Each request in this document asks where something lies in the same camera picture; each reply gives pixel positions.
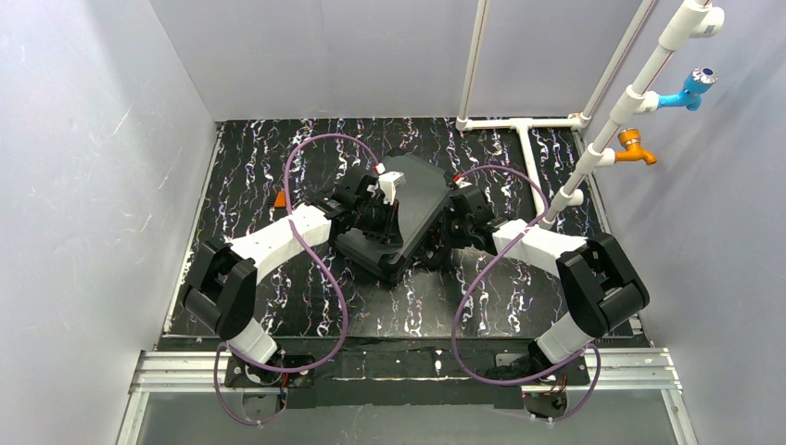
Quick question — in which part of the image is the black foam-lined poker case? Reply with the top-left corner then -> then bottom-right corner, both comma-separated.
330,154 -> 452,285

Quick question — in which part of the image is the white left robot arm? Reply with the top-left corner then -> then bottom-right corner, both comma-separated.
180,165 -> 405,375

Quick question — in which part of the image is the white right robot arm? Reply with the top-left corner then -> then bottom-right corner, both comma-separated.
449,185 -> 650,386

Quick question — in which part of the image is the orange tap valve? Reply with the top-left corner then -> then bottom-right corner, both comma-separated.
615,128 -> 658,166

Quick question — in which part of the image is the blue tap valve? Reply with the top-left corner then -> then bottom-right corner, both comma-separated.
657,67 -> 717,111

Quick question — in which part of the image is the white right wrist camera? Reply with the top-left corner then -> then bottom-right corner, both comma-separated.
451,174 -> 472,190

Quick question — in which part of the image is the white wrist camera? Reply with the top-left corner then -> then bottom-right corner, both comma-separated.
451,174 -> 472,190
374,163 -> 406,205

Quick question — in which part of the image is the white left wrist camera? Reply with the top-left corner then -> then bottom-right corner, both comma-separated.
374,163 -> 406,205

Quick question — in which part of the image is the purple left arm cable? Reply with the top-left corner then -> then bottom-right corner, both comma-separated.
213,133 -> 382,428

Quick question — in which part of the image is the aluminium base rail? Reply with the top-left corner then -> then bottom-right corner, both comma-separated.
117,345 -> 697,444

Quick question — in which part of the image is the white pvc pipe frame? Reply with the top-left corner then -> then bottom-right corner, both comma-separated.
454,0 -> 726,232

